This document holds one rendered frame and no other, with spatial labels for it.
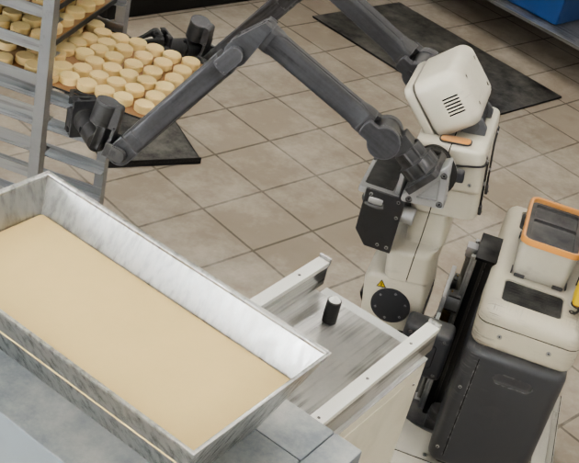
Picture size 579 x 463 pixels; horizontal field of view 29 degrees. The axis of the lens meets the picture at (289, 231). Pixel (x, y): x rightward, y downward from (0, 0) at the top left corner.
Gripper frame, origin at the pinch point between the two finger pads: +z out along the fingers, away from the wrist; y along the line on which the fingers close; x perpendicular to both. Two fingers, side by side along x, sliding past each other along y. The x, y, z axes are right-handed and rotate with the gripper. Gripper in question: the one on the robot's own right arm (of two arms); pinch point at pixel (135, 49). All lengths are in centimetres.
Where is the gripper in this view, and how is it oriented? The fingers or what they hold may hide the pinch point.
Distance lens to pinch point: 315.8
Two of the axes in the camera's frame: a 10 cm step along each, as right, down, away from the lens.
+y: 2.3, -8.0, -5.5
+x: 4.5, 5.9, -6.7
